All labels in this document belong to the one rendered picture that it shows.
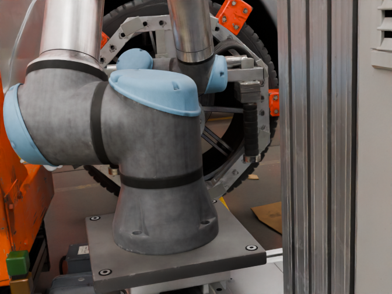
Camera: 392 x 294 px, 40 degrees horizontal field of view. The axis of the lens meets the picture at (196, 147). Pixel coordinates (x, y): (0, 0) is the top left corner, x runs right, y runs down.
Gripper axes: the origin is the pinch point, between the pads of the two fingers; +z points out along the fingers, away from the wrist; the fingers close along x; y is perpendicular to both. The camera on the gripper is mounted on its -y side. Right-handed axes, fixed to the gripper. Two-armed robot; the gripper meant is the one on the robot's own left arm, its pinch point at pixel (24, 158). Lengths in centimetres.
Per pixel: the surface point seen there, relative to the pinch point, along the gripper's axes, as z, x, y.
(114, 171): -15.0, 11.5, 12.1
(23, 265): 9.0, -7.7, 19.7
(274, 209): -75, 172, 79
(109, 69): -25.7, 9.7, -10.2
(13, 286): 13.1, -6.6, 22.7
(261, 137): -56, 32, 24
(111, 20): -33, 34, -25
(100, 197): 12, 230, 32
